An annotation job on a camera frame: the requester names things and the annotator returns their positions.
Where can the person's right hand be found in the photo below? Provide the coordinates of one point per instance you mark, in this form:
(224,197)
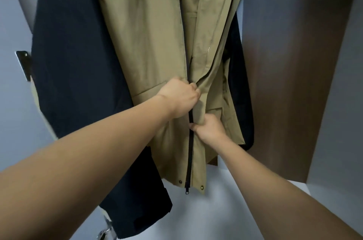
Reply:
(212,132)

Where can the person's left forearm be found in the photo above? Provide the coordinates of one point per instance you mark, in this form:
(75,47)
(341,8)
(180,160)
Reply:
(68,174)

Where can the person's right forearm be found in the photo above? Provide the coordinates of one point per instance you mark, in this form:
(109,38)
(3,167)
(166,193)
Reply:
(272,203)

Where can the person's left hand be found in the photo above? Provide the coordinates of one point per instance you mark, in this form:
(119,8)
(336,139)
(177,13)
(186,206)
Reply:
(181,98)

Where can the khaki and black jacket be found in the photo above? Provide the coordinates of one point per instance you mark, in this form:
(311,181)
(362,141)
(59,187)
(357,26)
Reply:
(142,21)

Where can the metal door hinge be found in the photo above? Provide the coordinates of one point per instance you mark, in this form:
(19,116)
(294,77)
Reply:
(24,64)
(108,232)

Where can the white wardrobe door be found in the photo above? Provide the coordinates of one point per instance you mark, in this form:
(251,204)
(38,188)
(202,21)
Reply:
(8,106)

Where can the white wardrobe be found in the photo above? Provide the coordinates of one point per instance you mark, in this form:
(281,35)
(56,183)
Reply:
(340,106)

